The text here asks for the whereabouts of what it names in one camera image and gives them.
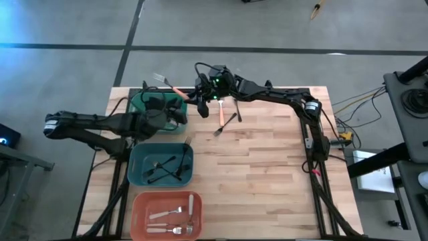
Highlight grey metal bench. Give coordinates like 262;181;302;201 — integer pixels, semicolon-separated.
0;144;55;235

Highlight white round object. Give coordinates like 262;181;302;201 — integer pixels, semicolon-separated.
417;170;428;190

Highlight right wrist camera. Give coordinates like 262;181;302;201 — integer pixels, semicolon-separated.
197;100;210;119

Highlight yellow connector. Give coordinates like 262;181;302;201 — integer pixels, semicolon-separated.
336;131;354;143

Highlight black box with blue light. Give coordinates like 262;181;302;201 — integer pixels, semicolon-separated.
0;123;21;150

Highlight teal plastic bin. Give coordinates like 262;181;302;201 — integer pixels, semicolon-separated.
126;143;195;187

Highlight grey equipment cart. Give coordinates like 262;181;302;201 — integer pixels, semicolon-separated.
383;71;428;165
396;159;428;241

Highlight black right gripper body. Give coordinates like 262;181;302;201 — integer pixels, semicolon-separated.
200;65;237;100

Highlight black cart crossbar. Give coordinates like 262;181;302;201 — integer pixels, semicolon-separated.
346;142;411;178

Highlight white paper sheet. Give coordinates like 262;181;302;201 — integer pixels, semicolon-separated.
352;149;396;194

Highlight black pole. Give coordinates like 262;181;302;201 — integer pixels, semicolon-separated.
397;55;428;84

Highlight orange plastic bin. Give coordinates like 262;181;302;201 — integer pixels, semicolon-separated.
129;190;203;241

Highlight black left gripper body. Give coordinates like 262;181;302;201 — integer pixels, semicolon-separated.
145;96;178;116

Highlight coiled black cable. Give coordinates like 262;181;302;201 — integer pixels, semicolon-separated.
400;87;428;118

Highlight green plastic bin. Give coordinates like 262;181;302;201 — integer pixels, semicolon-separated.
128;92;189;135

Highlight yellow hanging cable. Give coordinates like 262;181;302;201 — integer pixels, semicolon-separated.
310;0;327;20

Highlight black aluminium table frame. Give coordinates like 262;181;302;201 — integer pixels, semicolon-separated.
72;87;364;240

